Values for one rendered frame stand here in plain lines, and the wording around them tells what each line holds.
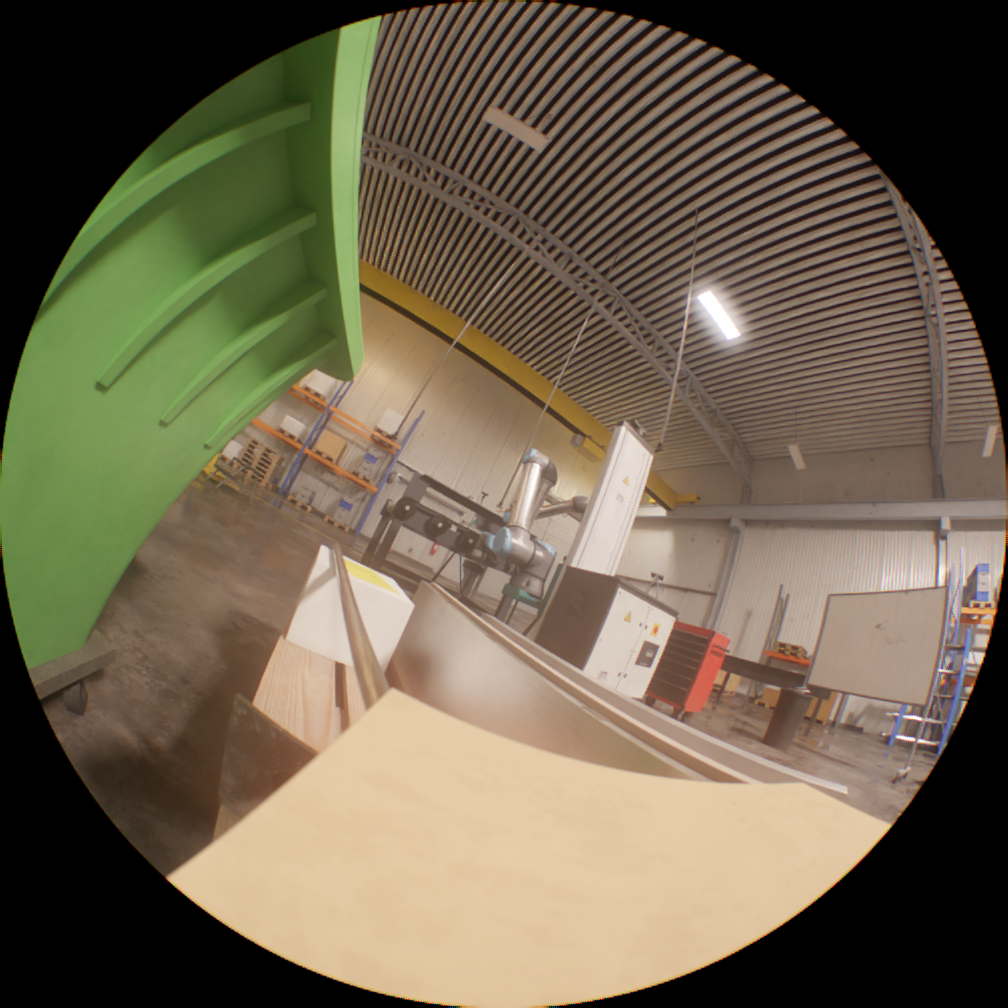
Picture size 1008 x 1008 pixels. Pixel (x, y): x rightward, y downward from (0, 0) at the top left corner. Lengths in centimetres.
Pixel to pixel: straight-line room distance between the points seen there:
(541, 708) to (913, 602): 447
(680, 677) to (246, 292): 345
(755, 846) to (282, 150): 49
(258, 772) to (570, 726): 35
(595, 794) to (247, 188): 43
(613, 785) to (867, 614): 476
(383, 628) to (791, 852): 82
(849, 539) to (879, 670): 772
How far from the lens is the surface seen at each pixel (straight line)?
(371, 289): 997
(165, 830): 74
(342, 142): 31
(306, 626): 84
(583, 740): 43
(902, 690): 451
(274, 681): 68
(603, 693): 77
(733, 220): 835
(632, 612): 145
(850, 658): 483
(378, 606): 82
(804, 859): 18
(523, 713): 52
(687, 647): 340
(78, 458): 42
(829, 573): 1161
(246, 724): 33
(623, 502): 197
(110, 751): 84
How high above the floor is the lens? 64
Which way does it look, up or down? 13 degrees up
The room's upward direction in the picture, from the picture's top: 25 degrees clockwise
